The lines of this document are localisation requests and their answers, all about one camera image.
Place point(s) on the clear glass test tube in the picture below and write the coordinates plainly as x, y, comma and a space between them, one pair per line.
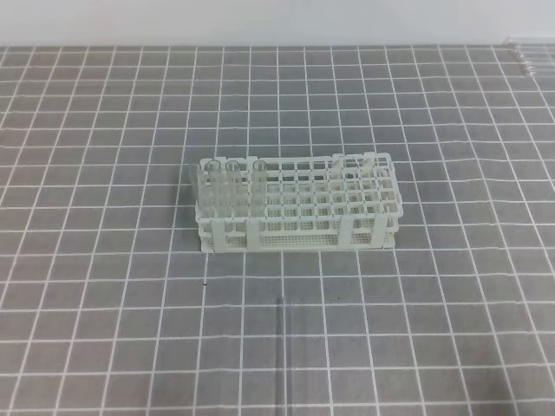
283, 349

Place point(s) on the spare glass test tubes pile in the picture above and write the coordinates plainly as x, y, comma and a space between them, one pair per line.
535, 54

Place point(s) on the white plastic test tube rack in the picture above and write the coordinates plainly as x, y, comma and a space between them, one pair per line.
338, 202

